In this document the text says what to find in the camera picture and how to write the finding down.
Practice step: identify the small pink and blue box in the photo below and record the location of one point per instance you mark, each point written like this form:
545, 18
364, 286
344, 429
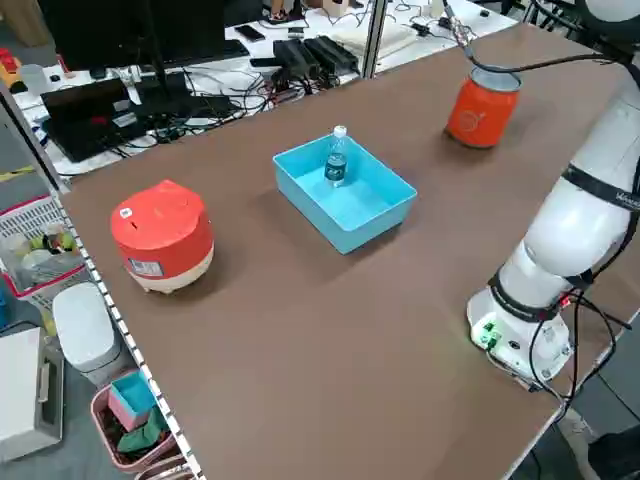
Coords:
131, 400

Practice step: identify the clear water bottle green label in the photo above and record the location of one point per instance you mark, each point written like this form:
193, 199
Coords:
336, 167

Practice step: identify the pink plastic basket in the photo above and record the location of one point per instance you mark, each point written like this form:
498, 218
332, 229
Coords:
102, 425

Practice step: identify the green cloth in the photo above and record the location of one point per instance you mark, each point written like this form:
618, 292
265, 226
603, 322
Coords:
142, 436

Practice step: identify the black computer monitor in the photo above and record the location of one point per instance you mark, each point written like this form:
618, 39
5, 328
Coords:
100, 30

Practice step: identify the orange bin with grey lid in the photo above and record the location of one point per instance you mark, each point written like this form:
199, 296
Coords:
480, 112

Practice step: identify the yellow and red toy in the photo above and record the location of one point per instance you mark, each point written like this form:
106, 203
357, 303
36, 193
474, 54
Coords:
9, 67

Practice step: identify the black smartphone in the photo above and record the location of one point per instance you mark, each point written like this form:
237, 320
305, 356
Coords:
249, 33

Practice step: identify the white foam block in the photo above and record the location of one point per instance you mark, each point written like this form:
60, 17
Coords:
375, 36

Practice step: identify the aluminium table edge rail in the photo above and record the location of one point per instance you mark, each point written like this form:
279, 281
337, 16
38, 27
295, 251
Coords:
125, 330

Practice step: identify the black laptop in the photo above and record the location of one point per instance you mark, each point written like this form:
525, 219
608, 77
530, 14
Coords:
85, 120

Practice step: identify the orange and cream rice cooker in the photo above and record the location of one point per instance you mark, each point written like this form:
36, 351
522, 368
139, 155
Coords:
160, 235

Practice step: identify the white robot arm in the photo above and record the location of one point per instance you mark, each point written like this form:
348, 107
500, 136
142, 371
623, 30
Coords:
617, 15
575, 225

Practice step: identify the blue plastic tray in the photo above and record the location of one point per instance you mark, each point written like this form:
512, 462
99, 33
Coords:
350, 210

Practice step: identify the white lidded waste bin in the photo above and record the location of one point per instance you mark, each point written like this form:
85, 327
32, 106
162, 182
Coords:
82, 325

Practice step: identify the grey frame post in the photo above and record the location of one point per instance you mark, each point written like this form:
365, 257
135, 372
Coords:
35, 145

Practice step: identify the black power adapter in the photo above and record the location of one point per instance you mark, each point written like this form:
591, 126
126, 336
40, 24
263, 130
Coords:
295, 55
332, 52

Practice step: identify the white basket with red rim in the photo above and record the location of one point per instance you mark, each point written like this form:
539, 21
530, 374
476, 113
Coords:
30, 220

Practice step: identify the white and grey case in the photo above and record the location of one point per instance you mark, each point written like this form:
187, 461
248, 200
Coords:
20, 390

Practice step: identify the black stand pole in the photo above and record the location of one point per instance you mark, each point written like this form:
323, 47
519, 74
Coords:
156, 55

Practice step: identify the black keyboard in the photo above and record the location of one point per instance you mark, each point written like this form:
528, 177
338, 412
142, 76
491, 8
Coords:
230, 50

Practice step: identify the clear plastic cup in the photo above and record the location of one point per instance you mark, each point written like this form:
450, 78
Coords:
32, 79

